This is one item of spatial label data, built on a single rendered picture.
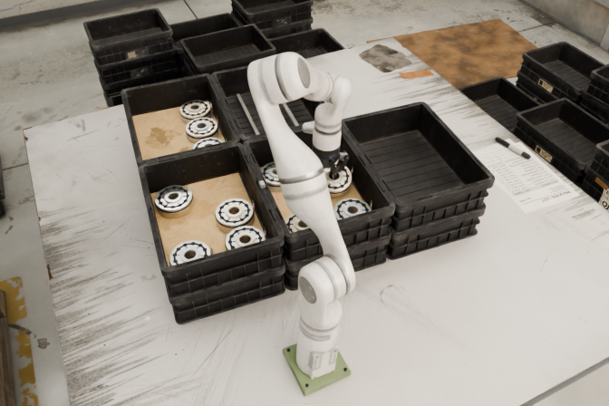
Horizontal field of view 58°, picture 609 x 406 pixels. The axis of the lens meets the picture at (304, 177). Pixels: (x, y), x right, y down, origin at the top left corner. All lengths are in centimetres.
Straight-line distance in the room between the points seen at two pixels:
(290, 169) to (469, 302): 71
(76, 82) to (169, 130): 206
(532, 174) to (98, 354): 142
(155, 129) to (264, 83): 89
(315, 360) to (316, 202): 40
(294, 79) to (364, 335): 71
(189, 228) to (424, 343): 68
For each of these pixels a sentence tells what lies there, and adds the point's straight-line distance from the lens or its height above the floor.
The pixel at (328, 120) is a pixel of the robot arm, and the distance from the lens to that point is 138.
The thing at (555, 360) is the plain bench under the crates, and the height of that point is 70.
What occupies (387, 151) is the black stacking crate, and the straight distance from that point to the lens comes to 175.
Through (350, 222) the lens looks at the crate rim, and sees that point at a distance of 138.
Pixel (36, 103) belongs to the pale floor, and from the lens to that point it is 376.
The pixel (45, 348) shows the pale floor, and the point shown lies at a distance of 246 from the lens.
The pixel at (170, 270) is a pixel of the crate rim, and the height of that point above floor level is 93.
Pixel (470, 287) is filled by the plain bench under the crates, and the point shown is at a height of 70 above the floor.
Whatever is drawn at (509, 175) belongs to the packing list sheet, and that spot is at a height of 70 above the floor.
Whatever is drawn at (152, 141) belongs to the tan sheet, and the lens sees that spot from 183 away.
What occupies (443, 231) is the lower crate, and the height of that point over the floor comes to 76.
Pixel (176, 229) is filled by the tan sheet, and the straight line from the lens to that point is 153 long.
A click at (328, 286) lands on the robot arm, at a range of 112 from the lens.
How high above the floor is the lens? 193
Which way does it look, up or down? 42 degrees down
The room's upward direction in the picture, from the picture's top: straight up
